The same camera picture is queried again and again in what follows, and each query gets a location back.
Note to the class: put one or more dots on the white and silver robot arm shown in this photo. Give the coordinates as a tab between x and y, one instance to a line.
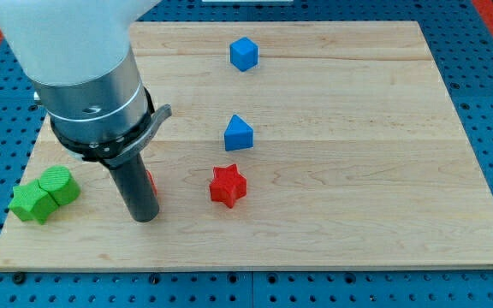
78	55

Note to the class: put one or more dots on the red star block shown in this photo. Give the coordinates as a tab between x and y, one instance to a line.
228	185

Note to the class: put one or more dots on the green star block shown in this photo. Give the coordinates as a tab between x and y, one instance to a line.
32	203

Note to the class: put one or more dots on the blue triangular prism block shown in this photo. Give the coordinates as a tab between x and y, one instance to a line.
238	135

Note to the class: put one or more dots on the wooden board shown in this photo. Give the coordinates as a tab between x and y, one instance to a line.
359	160

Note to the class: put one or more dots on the red block behind tool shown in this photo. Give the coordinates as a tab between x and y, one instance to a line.
152	182

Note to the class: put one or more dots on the blue cube block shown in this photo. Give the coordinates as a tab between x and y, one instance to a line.
243	54

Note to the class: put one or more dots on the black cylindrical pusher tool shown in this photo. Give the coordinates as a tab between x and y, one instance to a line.
134	184

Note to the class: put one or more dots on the black clamp with grey lever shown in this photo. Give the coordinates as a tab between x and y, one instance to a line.
116	151

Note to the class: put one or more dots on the green cylinder block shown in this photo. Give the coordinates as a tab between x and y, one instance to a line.
60	184

